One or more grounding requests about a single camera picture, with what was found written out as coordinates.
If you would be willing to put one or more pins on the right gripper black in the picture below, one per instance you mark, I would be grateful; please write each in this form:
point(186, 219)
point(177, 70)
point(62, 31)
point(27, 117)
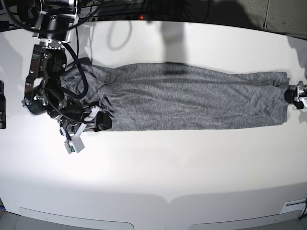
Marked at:
point(103, 121)

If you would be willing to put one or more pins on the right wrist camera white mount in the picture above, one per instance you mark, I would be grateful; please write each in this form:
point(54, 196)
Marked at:
point(72, 130)

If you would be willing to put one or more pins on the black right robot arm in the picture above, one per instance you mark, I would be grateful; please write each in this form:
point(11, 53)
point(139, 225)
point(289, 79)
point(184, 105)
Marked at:
point(56, 83)

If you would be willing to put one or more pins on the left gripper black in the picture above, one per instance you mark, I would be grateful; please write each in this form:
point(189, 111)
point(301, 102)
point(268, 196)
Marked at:
point(289, 95)

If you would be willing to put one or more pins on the black power strip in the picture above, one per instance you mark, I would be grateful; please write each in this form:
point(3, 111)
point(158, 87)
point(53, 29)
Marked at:
point(134, 17)

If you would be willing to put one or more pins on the grey long-sleeve T-shirt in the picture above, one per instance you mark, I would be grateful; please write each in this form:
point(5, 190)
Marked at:
point(170, 96)

